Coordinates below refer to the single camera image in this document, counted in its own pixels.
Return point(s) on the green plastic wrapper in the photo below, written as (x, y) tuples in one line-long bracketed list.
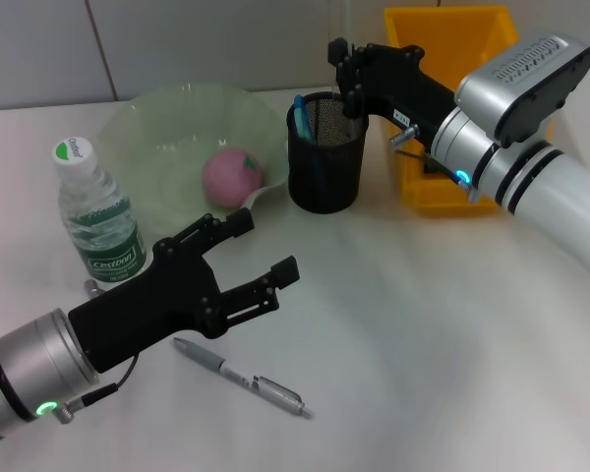
[(430, 166)]

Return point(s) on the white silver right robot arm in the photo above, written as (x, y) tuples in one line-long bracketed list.
[(531, 182)]

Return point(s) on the grey white pen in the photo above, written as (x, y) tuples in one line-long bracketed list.
[(241, 376)]

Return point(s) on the clear green-label water bottle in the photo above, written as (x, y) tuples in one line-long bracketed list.
[(98, 211)]

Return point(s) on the blue scissors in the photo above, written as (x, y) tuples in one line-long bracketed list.
[(302, 115)]

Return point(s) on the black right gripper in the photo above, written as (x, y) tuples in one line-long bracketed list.
[(403, 83)]

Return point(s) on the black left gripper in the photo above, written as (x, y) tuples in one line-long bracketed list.
[(157, 305)]

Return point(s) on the translucent green fruit plate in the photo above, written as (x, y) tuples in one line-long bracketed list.
[(152, 147)]

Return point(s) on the yellow plastic bin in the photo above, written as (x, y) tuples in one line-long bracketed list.
[(413, 196)]

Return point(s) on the transparent plastic ruler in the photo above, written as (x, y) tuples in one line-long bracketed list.
[(347, 19)]

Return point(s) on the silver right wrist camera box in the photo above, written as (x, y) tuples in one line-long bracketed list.
[(521, 83)]

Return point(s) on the black mesh pen holder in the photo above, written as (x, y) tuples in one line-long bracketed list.
[(327, 177)]

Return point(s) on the pink toy peach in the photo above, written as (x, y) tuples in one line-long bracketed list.
[(231, 179)]

